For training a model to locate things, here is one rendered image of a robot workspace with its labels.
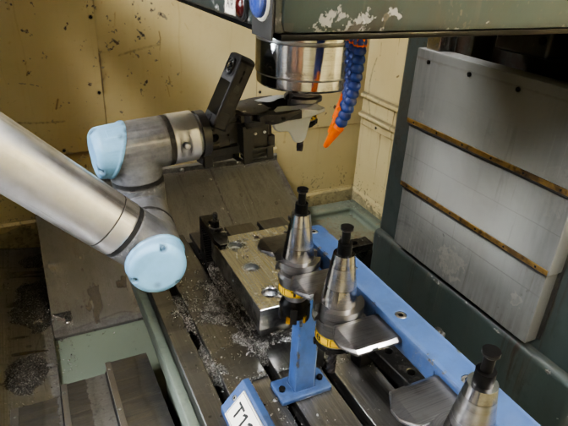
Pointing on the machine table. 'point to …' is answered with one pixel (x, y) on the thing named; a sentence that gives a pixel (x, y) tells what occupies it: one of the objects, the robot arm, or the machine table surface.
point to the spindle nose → (301, 65)
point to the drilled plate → (250, 290)
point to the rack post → (302, 367)
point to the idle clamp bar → (402, 374)
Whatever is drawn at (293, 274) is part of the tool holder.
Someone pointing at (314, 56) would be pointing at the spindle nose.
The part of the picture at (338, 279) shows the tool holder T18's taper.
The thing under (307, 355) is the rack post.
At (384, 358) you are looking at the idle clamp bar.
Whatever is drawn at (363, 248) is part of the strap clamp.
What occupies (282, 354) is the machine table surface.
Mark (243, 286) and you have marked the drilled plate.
